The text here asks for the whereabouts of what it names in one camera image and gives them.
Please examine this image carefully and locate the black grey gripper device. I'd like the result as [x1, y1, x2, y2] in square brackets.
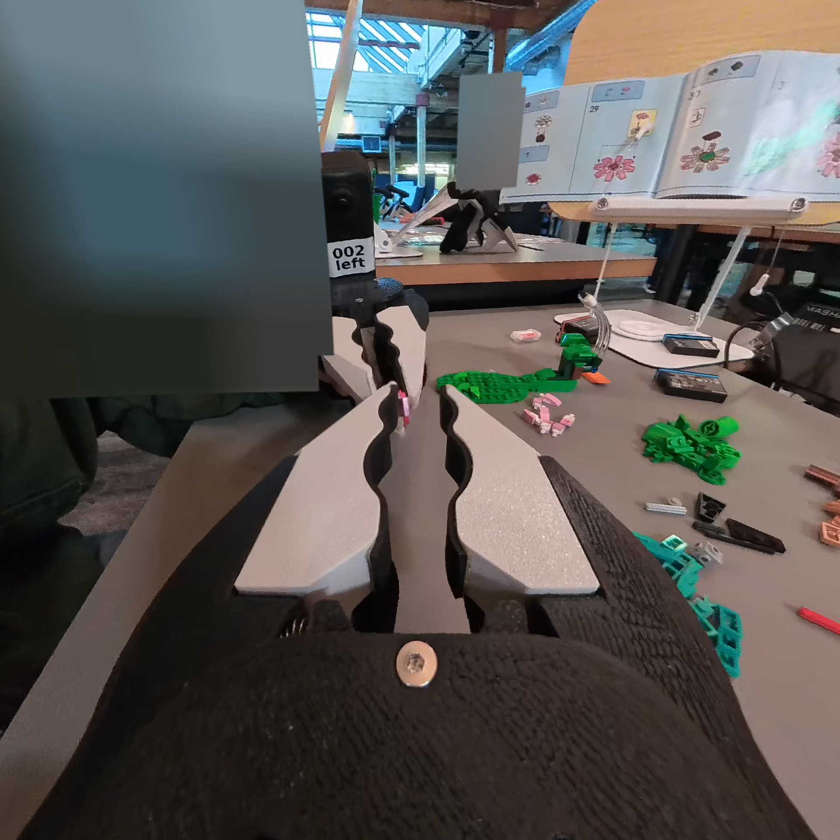
[440, 184, 526, 256]

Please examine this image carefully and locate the black lego wedge plate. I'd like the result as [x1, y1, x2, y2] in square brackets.
[692, 518, 787, 556]

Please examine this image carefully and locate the pile of teal lego pieces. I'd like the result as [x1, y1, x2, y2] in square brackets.
[633, 533, 744, 679]

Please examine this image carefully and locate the person's green jacket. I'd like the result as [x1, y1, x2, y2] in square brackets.
[0, 392, 356, 546]

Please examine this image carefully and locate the black cable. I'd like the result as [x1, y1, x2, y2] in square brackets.
[722, 320, 776, 369]

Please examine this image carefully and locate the white cable bundle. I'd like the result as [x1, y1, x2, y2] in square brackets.
[577, 292, 615, 359]

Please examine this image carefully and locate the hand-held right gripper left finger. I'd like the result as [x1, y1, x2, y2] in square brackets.
[233, 381, 403, 634]

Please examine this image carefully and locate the cluster of pink petal pieces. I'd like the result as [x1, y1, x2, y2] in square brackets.
[523, 392, 577, 437]

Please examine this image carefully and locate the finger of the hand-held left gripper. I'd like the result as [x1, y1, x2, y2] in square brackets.
[374, 306, 429, 404]
[319, 318, 379, 403]

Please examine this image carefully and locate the lego instruction booklet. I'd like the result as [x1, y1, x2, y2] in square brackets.
[500, 51, 840, 202]

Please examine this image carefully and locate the black battery blue trim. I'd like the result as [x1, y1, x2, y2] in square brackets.
[661, 333, 722, 359]
[654, 367, 730, 403]

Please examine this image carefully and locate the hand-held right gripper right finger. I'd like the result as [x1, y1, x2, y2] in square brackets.
[438, 385, 601, 634]

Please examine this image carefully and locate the pile of green lego pieces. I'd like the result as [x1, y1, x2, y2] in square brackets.
[642, 415, 742, 487]

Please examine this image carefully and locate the green lego leaf build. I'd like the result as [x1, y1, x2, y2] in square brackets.
[436, 332, 612, 405]

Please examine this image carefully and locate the black equipment case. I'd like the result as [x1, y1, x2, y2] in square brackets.
[768, 295, 840, 409]

